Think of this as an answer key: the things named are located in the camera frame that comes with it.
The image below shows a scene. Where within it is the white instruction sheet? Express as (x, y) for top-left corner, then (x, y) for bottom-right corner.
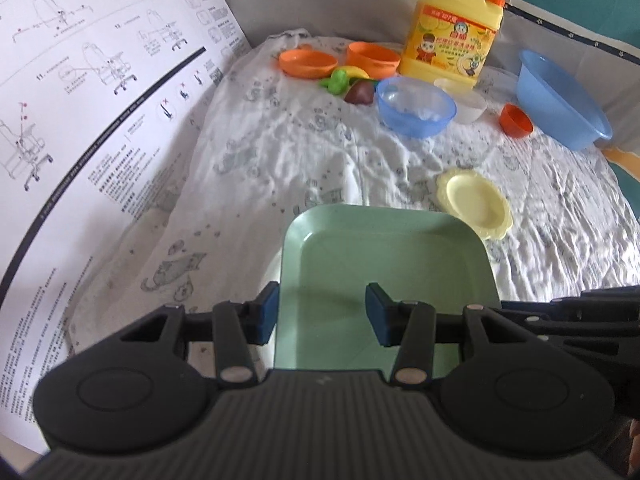
(0, 0), (253, 453)

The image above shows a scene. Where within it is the white bowl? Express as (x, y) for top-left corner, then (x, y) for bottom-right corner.
(433, 77), (488, 124)

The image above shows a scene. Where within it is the large blue basin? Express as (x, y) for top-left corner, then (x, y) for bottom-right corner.
(516, 49), (613, 152)

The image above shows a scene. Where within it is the green square plate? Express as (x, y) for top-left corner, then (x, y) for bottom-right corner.
(272, 204), (498, 382)

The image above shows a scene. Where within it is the pale yellow scalloped plate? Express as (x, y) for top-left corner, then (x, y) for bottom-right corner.
(436, 168), (514, 240)

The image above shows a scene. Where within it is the person's right hand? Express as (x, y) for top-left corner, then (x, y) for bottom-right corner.
(627, 409), (640, 467)

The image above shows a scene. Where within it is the yellow detergent bottle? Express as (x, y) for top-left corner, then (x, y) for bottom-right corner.
(400, 0), (512, 92)

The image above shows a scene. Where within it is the light green toy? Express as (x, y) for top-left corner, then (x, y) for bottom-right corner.
(319, 68), (352, 95)

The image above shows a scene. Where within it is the small orange bowl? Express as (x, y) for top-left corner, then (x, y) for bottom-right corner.
(499, 103), (536, 138)

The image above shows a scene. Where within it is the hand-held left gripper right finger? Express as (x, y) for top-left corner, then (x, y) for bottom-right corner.
(365, 282), (502, 390)

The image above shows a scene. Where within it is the dark red toy fruit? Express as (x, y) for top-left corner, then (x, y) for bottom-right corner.
(344, 80), (377, 107)

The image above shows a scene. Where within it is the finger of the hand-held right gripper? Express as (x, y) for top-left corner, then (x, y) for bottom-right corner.
(500, 287), (640, 330)
(522, 327), (640, 378)

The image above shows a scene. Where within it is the large orange bowl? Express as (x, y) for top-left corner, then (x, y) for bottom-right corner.
(346, 42), (402, 80)

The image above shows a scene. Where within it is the yellow teal striped cushion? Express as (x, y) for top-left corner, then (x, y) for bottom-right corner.
(600, 146), (640, 211)

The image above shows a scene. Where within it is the translucent blue bowl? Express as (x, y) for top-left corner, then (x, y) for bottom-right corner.
(376, 76), (458, 139)

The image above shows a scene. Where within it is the orange plate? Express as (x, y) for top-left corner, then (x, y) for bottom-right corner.
(278, 46), (340, 79)

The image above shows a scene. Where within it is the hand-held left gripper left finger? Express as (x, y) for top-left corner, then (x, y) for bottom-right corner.
(119, 281), (280, 390)

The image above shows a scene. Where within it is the white cat-print blanket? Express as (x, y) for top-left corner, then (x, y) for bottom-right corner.
(65, 27), (640, 361)

